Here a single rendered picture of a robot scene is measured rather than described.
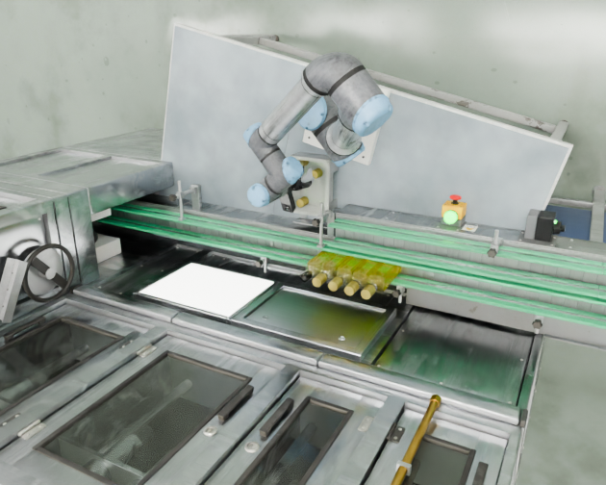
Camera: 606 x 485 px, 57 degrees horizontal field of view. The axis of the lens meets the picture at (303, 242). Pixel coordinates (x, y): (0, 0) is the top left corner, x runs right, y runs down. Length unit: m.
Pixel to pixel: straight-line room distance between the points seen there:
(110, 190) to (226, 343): 0.85
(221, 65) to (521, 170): 1.21
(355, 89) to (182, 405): 0.96
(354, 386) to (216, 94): 1.33
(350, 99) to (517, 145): 0.70
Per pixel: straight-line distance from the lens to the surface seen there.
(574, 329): 2.00
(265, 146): 1.73
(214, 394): 1.63
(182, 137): 2.52
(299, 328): 1.83
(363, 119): 1.45
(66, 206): 2.20
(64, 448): 1.56
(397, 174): 2.07
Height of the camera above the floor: 2.66
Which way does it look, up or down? 56 degrees down
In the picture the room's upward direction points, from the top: 125 degrees counter-clockwise
